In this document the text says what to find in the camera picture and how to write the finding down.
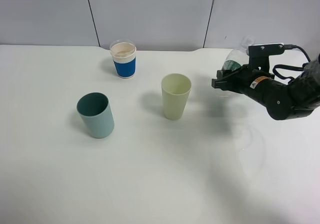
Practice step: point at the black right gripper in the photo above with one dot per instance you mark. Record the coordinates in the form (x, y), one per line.
(255, 84)

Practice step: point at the clear green-label water bottle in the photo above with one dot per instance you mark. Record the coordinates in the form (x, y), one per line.
(239, 55)

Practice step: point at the blue sleeved paper cup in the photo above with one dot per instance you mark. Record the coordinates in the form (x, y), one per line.
(123, 53)

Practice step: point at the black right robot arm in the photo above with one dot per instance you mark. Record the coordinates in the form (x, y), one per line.
(296, 99)

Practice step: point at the pale green plastic cup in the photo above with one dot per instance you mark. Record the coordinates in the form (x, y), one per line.
(175, 92)

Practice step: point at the teal plastic cup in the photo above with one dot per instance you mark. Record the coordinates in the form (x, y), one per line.
(95, 111)

